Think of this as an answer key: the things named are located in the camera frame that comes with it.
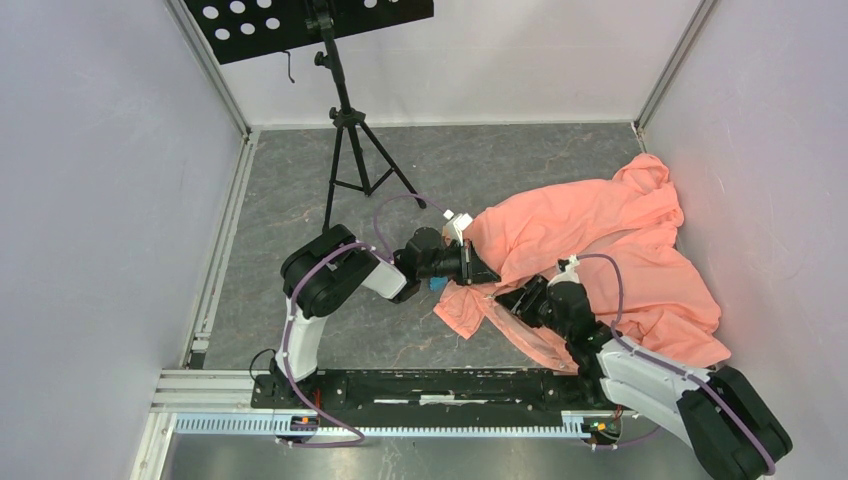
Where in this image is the blue toy block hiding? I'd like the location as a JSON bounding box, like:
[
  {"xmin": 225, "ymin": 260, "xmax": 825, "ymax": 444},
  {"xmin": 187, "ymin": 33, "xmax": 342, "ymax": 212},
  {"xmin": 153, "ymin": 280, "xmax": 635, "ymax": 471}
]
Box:
[{"xmin": 428, "ymin": 277, "xmax": 448, "ymax": 292}]

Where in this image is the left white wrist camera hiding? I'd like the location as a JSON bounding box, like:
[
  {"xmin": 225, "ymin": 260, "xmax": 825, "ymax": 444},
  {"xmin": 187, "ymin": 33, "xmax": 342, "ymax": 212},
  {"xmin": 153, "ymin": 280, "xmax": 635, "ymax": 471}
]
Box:
[{"xmin": 442, "ymin": 209, "xmax": 474, "ymax": 245}]

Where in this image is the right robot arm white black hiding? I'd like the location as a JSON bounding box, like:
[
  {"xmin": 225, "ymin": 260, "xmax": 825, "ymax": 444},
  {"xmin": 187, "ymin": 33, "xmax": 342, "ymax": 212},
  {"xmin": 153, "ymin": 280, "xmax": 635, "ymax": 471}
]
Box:
[{"xmin": 495, "ymin": 276, "xmax": 794, "ymax": 479}]

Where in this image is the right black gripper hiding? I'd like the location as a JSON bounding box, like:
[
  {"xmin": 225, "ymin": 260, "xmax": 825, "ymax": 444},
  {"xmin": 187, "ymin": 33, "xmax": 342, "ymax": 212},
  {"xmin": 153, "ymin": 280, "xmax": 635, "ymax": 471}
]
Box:
[{"xmin": 494, "ymin": 273, "xmax": 571, "ymax": 341}]

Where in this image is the black perforated board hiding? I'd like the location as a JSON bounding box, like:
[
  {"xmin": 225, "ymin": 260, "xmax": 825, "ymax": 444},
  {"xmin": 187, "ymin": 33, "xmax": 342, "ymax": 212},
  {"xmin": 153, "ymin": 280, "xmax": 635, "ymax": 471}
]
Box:
[{"xmin": 184, "ymin": 1, "xmax": 435, "ymax": 65}]

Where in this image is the white toothed cable track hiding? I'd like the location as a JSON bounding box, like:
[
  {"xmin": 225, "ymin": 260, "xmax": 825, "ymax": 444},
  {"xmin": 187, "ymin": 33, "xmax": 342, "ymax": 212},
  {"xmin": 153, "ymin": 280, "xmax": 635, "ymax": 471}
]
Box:
[{"xmin": 174, "ymin": 413, "xmax": 590, "ymax": 440}]

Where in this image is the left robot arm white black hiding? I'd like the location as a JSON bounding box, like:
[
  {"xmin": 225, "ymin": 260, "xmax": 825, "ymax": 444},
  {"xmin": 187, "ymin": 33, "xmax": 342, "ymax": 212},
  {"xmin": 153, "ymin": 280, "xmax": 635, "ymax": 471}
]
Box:
[{"xmin": 274, "ymin": 224, "xmax": 501, "ymax": 408}]

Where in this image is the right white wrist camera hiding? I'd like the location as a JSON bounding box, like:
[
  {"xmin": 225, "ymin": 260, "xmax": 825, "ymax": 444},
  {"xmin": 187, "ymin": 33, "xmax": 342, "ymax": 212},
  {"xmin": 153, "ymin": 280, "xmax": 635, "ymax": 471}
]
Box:
[{"xmin": 550, "ymin": 255, "xmax": 581, "ymax": 284}]

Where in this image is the salmon pink zip jacket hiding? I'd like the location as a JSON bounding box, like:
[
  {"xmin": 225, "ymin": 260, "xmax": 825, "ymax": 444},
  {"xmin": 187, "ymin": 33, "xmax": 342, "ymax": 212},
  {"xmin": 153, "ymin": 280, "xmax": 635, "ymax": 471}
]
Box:
[{"xmin": 434, "ymin": 154, "xmax": 731, "ymax": 373}]

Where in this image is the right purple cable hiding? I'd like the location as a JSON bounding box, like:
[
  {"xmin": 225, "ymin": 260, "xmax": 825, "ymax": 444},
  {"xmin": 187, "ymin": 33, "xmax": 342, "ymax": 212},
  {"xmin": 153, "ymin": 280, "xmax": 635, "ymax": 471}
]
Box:
[{"xmin": 576, "ymin": 252, "xmax": 778, "ymax": 477}]

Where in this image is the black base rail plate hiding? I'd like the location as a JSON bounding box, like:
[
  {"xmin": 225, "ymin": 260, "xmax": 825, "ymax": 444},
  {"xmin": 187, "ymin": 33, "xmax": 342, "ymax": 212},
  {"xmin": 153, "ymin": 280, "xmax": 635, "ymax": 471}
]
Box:
[{"xmin": 250, "ymin": 369, "xmax": 625, "ymax": 429}]

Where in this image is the black tripod stand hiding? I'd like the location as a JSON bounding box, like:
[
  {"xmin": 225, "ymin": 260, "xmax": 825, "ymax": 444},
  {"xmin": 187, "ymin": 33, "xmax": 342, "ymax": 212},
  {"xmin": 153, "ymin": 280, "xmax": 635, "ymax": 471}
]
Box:
[{"xmin": 305, "ymin": 1, "xmax": 427, "ymax": 231}]

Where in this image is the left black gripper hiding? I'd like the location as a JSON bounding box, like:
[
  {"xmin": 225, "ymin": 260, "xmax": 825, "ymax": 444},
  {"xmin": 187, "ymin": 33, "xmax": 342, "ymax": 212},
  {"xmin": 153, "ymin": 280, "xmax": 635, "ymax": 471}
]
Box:
[{"xmin": 418, "ymin": 239, "xmax": 501, "ymax": 286}]

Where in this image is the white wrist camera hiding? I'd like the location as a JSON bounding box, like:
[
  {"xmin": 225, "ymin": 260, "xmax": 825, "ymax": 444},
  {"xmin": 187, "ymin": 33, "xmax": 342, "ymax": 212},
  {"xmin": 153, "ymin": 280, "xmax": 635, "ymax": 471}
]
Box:
[
  {"xmin": 442, "ymin": 209, "xmax": 474, "ymax": 245},
  {"xmin": 550, "ymin": 255, "xmax": 581, "ymax": 284}
]

